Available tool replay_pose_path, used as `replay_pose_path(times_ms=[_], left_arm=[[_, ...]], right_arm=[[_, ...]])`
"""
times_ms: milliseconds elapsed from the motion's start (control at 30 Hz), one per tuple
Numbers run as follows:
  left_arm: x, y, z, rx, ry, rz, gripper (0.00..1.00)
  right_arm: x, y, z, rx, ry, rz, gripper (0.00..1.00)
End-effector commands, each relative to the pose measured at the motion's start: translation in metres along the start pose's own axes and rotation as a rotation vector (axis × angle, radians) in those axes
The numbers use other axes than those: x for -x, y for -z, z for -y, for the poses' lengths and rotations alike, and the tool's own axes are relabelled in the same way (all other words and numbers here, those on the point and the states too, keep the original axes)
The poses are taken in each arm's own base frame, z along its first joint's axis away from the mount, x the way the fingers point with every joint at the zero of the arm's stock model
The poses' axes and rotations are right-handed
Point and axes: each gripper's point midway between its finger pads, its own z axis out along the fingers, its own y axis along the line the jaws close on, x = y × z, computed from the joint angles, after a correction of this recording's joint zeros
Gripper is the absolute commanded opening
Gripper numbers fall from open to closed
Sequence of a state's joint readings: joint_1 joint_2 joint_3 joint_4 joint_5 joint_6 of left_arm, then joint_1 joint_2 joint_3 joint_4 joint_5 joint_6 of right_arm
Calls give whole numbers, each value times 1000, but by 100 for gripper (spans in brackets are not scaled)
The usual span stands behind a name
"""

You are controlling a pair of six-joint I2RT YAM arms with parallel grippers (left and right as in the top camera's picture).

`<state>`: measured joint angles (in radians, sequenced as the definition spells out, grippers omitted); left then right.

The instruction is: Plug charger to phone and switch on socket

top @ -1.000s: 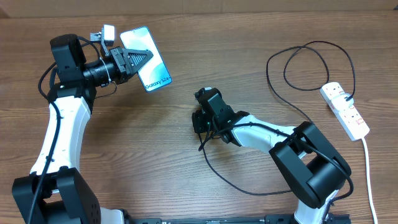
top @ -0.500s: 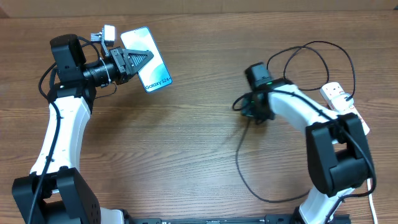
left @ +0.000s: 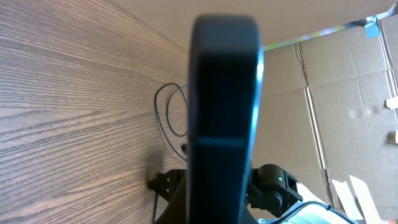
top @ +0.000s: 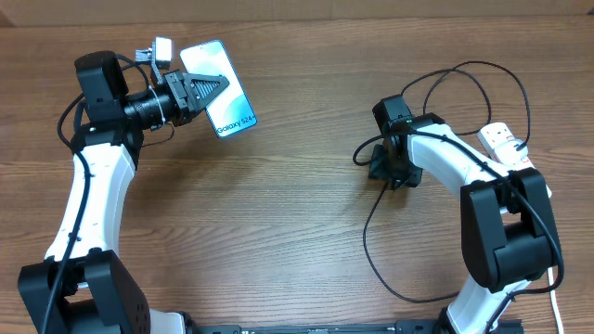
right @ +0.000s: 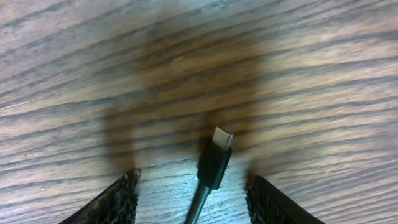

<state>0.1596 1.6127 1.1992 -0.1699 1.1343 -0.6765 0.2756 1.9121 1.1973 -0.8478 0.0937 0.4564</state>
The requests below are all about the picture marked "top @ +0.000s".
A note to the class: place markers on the white power strip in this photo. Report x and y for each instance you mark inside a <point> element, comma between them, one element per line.
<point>496,133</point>

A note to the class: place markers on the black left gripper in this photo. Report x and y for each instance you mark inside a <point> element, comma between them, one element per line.
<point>182,89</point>

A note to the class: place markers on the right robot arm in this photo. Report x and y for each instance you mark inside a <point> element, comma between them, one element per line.
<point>508,232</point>

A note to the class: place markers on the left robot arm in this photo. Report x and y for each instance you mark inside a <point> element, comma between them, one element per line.
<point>82,286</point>

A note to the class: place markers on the white charger plug adapter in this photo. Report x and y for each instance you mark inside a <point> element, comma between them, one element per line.
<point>512,153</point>

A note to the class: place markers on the Samsung Galaxy smartphone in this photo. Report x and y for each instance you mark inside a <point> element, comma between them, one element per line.
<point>231,112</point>

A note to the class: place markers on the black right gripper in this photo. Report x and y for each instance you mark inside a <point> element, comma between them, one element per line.
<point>380,172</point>

